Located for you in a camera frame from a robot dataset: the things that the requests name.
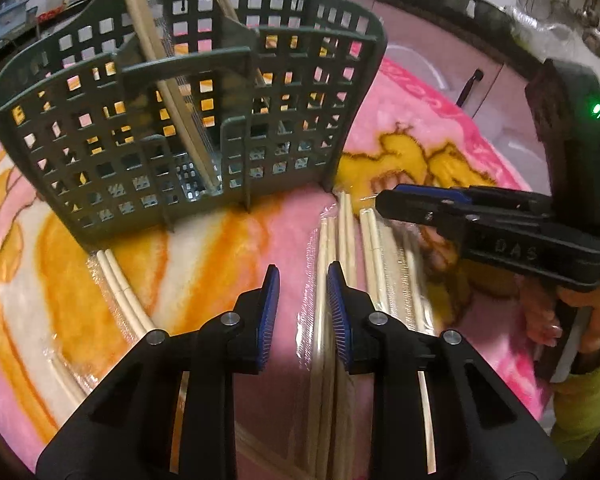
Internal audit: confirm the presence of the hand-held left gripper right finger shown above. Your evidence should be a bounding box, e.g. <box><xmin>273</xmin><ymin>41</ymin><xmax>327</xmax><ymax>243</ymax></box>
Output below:
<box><xmin>326</xmin><ymin>261</ymin><xmax>566</xmax><ymax>480</ymax></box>

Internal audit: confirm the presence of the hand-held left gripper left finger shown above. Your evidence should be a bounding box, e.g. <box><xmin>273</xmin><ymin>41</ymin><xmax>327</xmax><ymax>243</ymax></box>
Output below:
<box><xmin>36</xmin><ymin>264</ymin><xmax>281</xmax><ymax>480</ymax></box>

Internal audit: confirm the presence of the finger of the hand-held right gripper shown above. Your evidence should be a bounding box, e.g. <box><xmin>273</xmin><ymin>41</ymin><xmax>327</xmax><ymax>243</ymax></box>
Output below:
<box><xmin>374</xmin><ymin>190</ymin><xmax>483</xmax><ymax>235</ymax></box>
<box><xmin>392</xmin><ymin>184</ymin><xmax>481</xmax><ymax>207</ymax></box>

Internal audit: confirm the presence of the wooden chopsticks pair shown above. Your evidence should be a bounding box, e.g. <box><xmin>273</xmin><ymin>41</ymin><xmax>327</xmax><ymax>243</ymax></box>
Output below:
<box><xmin>336</xmin><ymin>190</ymin><xmax>360</xmax><ymax>291</ymax></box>
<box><xmin>358</xmin><ymin>207</ymin><xmax>401</xmax><ymax>328</ymax></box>
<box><xmin>399</xmin><ymin>225</ymin><xmax>438</xmax><ymax>333</ymax></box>
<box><xmin>295</xmin><ymin>215</ymin><xmax>338</xmax><ymax>480</ymax></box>
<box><xmin>197</xmin><ymin>0</ymin><xmax>266</xmax><ymax>86</ymax></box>
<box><xmin>117</xmin><ymin>0</ymin><xmax>221</xmax><ymax>193</ymax></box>
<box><xmin>86</xmin><ymin>248</ymin><xmax>191</xmax><ymax>461</ymax></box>

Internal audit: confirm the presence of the green plastic utensil basket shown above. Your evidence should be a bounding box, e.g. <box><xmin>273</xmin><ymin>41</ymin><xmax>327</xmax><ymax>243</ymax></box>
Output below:
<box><xmin>0</xmin><ymin>0</ymin><xmax>388</xmax><ymax>253</ymax></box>

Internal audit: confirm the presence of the person's right forearm green sleeve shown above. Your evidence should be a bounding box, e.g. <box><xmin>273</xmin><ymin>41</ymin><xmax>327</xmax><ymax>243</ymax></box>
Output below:
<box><xmin>550</xmin><ymin>345</ymin><xmax>600</xmax><ymax>467</ymax></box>

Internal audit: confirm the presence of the person's right hand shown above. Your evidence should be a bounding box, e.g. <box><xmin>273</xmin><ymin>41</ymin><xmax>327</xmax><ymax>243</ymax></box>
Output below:
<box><xmin>521</xmin><ymin>276</ymin><xmax>600</xmax><ymax>361</ymax></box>

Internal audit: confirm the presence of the pink printed blanket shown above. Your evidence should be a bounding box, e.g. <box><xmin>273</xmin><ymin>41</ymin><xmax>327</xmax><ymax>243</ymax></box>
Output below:
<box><xmin>0</xmin><ymin>55</ymin><xmax>556</xmax><ymax>480</ymax></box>

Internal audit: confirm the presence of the clear plastic container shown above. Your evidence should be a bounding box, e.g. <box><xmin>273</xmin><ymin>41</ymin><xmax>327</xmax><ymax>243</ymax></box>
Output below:
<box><xmin>382</xmin><ymin>42</ymin><xmax>456</xmax><ymax>93</ymax></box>

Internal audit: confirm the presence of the dark cooking pot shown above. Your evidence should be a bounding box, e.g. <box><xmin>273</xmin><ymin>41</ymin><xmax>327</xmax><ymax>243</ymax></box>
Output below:
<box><xmin>472</xmin><ymin>0</ymin><xmax>513</xmax><ymax>36</ymax></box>

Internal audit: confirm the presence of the blue plastic box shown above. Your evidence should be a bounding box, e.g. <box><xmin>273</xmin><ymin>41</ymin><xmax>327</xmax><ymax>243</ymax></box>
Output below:
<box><xmin>0</xmin><ymin>0</ymin><xmax>38</xmax><ymax>53</ymax></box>

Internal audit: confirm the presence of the black handle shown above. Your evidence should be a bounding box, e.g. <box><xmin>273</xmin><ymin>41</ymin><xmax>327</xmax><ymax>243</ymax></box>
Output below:
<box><xmin>456</xmin><ymin>68</ymin><xmax>485</xmax><ymax>109</ymax></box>

